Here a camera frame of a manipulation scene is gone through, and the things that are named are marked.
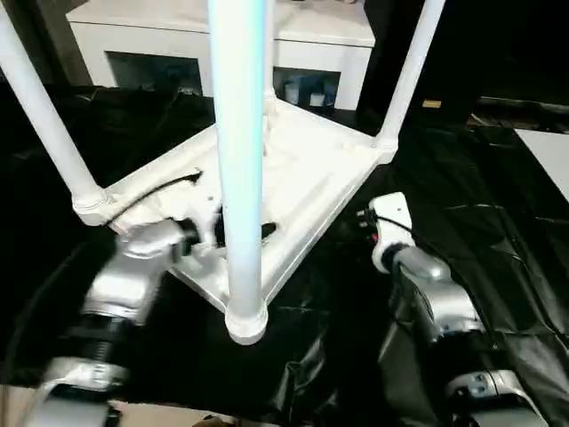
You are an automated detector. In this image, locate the white plastic table top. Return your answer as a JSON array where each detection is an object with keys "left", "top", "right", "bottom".
[{"left": 73, "top": 95, "right": 397, "bottom": 347}]

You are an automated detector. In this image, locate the white plastic table leg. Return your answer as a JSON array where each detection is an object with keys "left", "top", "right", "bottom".
[
  {"left": 0, "top": 4, "right": 110, "bottom": 210},
  {"left": 376, "top": 0, "right": 447, "bottom": 146},
  {"left": 207, "top": 0, "right": 268, "bottom": 321},
  {"left": 261, "top": 0, "right": 276, "bottom": 102}
]

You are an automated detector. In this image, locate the black table mat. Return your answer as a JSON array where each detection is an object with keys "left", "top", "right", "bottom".
[{"left": 0, "top": 82, "right": 569, "bottom": 427}]

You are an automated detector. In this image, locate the white flat board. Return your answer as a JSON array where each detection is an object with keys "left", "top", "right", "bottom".
[{"left": 517, "top": 128, "right": 569, "bottom": 201}]

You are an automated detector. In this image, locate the long black bar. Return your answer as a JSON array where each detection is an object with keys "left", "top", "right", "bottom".
[{"left": 477, "top": 95, "right": 569, "bottom": 110}]

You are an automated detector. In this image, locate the white sideboard cabinet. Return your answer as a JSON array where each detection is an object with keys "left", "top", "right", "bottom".
[{"left": 65, "top": 0, "right": 377, "bottom": 110}]

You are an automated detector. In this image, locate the grey pleated curtain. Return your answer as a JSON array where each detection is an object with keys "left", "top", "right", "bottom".
[{"left": 17, "top": 0, "right": 94, "bottom": 85}]

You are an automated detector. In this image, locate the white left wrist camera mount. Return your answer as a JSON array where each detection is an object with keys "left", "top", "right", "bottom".
[{"left": 177, "top": 190, "right": 226, "bottom": 263}]

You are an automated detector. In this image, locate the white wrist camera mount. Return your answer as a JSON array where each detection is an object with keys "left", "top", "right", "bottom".
[
  {"left": 177, "top": 190, "right": 226, "bottom": 263},
  {"left": 368, "top": 192, "right": 414, "bottom": 272}
]

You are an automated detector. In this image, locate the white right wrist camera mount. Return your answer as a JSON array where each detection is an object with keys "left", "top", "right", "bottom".
[{"left": 368, "top": 192, "right": 414, "bottom": 272}]

